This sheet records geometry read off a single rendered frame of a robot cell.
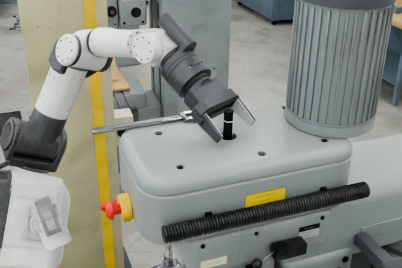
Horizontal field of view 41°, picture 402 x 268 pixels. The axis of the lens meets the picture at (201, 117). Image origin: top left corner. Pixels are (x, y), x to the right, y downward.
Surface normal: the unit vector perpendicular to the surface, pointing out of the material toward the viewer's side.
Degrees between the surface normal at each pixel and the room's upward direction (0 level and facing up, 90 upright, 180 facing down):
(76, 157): 90
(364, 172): 0
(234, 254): 90
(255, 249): 90
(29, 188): 58
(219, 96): 30
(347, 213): 90
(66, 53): 66
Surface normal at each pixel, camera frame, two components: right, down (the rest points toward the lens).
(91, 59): 0.65, 0.54
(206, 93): 0.38, -0.62
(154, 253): 0.01, -0.90
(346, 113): 0.11, 0.44
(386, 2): 0.57, 0.37
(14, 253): 0.57, -0.19
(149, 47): -0.62, 0.21
